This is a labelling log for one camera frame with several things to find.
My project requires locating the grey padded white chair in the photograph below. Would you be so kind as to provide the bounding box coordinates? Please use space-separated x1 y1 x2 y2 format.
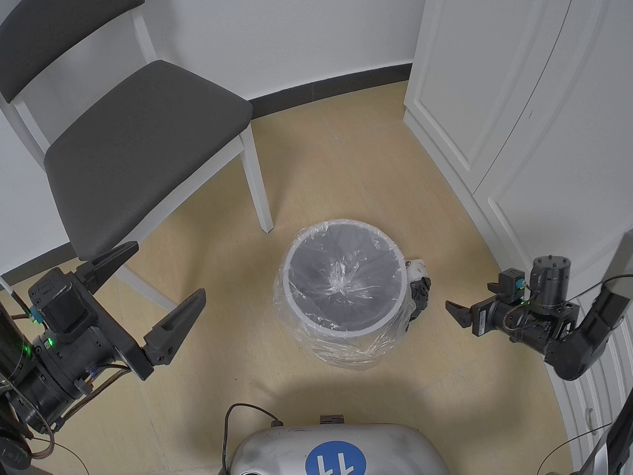
0 0 275 311

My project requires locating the clear plastic bag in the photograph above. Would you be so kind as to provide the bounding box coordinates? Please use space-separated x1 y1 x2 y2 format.
273 218 422 371

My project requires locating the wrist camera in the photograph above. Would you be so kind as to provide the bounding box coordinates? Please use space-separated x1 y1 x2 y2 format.
497 268 526 306
28 268 108 347

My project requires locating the black plastic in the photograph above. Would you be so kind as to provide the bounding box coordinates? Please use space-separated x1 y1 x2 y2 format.
408 275 432 323

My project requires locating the white wardrobe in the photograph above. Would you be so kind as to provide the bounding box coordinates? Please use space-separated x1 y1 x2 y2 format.
403 0 633 475

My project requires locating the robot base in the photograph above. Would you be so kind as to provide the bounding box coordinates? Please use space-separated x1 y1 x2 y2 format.
231 414 448 475

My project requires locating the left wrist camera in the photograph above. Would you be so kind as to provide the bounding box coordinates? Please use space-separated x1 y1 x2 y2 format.
28 268 108 347

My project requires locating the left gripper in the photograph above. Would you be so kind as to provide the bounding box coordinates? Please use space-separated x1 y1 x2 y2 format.
47 240 207 382

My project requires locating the black cable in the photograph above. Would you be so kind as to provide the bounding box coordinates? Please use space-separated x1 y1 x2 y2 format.
536 424 619 475
222 403 284 475

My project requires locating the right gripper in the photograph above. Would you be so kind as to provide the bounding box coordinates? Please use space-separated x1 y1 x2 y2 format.
445 280 536 338

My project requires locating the white trash bin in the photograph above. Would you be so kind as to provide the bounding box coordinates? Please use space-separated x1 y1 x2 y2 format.
281 222 412 365

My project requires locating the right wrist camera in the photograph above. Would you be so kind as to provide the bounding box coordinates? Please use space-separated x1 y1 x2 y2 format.
497 268 526 306

